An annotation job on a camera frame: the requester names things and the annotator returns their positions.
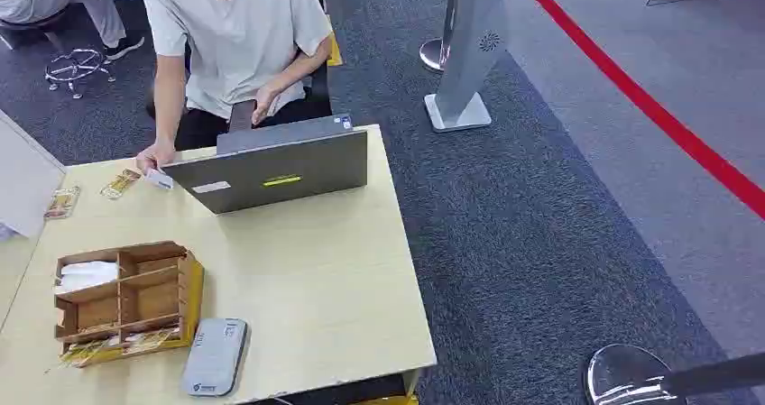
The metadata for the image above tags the person's left hand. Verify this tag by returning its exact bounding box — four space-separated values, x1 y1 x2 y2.
251 84 282 127

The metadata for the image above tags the yellow bin under desk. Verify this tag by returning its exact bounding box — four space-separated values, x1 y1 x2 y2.
351 392 419 405

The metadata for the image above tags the flat grey card reader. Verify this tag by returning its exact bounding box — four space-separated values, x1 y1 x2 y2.
180 318 249 398

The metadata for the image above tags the wooden compartment box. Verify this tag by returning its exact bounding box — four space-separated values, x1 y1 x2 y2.
53 241 206 369

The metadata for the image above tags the white card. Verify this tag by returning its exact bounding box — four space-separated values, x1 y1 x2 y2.
144 168 175 190

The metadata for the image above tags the grey laptop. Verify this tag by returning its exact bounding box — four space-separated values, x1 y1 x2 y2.
162 113 369 216

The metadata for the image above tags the chrome stool base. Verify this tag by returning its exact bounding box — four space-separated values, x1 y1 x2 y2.
44 48 116 100

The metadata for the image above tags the black chair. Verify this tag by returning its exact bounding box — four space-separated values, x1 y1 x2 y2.
297 58 334 118

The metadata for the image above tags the grey kiosk stand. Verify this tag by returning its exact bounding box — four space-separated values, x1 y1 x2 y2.
423 0 508 133

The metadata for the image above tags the yellow box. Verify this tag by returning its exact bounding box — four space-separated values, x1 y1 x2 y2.
325 14 345 69

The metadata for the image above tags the dark phone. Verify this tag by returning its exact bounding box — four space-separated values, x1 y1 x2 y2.
227 98 259 133

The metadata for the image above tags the yellow printed card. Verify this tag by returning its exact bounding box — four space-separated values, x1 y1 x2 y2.
99 168 143 201
43 186 81 221

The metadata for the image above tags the person in pale shirt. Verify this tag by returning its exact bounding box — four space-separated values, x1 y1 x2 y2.
135 0 334 175

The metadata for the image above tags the chrome stanchion post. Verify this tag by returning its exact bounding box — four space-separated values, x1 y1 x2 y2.
419 0 462 72

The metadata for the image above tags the red barrier belt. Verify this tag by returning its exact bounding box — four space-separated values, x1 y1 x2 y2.
512 0 765 221

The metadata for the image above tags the white partition panel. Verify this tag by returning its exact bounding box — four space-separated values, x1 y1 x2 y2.
0 110 67 240

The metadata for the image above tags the person's right hand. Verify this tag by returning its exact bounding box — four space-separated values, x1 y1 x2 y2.
135 141 178 175

